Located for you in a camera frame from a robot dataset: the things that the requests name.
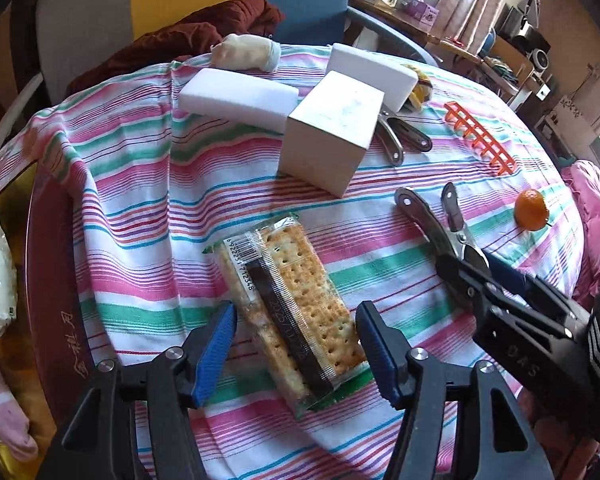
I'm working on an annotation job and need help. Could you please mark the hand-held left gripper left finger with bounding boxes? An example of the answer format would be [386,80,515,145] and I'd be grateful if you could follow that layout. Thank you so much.
[35,301,239,480]

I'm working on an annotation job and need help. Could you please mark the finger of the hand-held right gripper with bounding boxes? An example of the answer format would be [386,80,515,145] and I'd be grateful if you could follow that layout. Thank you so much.
[485,254,592,322]
[435,252,513,313]

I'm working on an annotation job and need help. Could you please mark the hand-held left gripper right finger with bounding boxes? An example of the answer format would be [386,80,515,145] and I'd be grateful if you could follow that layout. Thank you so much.
[355,301,556,480]

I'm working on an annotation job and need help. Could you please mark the silver metal pliers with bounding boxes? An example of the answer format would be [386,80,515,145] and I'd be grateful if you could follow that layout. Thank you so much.
[394,182,491,271]
[377,110,433,167]

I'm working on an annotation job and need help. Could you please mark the small orange fruit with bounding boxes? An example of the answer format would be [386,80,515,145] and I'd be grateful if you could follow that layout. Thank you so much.
[514,188,552,233]

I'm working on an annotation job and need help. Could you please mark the cracker packet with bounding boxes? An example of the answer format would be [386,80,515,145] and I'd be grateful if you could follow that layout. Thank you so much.
[202,211,373,417]

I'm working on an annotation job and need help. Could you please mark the pink cloth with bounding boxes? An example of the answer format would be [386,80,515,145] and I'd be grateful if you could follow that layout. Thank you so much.
[560,160,600,306]

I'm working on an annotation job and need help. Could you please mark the orange plastic ladder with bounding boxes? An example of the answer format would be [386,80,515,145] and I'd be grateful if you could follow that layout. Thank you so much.
[442,101,516,177]

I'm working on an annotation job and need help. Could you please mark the striped tablecloth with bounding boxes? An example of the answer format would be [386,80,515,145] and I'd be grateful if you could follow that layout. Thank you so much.
[0,42,600,480]

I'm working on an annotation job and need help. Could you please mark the white flowered cabinet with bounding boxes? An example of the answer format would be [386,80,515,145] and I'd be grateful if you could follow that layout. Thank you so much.
[537,96,600,148]

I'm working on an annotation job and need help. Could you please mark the yellow plush toy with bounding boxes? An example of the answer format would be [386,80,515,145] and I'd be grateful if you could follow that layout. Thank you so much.
[400,64,433,111]

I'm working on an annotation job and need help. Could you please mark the white cardboard box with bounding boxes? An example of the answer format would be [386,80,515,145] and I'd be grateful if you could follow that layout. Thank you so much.
[278,70,386,198]

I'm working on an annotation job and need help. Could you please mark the pink sock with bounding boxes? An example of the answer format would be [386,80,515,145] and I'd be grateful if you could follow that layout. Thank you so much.
[0,350,40,463]

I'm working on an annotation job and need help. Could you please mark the white sponge block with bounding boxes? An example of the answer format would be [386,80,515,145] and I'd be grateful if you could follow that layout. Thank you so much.
[178,69,300,133]
[326,42,419,111]

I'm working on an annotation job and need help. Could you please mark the black silver radio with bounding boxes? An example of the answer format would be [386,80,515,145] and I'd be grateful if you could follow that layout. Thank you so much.
[510,22,551,68]

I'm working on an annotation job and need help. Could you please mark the wooden desk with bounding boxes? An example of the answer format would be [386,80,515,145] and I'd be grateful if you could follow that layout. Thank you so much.
[350,0,486,61]

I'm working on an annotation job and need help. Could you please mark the purple box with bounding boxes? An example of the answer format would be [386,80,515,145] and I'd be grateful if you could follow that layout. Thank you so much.
[405,0,441,28]

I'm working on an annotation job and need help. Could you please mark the pale pink curtain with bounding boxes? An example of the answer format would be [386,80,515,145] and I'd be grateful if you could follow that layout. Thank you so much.
[437,0,518,56]

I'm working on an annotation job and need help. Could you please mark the white rolled sock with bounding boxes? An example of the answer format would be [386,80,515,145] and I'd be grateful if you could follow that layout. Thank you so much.
[210,33,282,72]

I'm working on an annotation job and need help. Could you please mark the dark red cloth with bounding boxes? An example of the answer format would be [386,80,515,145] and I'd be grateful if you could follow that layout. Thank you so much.
[62,0,286,101]

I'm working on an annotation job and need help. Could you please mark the grey yellow blue chair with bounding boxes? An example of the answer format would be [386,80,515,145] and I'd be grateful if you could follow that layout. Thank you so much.
[0,0,443,161]

